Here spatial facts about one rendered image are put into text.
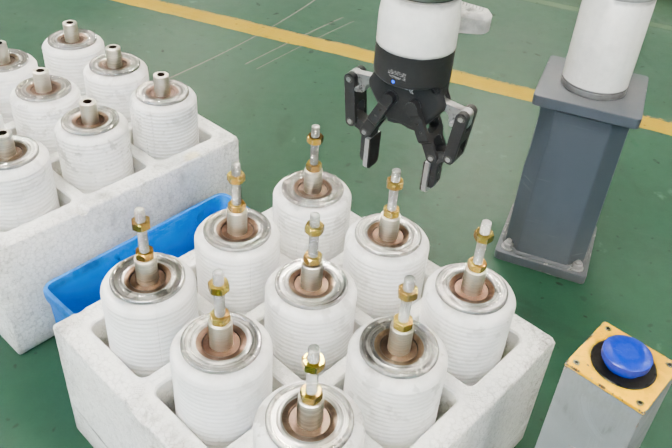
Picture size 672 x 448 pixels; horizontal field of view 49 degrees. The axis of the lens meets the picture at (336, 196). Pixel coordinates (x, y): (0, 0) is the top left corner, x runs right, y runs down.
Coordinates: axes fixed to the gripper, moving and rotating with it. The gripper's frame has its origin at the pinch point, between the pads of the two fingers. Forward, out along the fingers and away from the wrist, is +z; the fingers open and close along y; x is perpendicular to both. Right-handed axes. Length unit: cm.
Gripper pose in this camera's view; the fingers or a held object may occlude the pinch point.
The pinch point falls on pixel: (399, 165)
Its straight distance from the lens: 77.5
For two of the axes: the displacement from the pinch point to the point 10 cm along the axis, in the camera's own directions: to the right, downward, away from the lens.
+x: 5.5, -4.8, 6.9
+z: -0.6, 8.0, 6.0
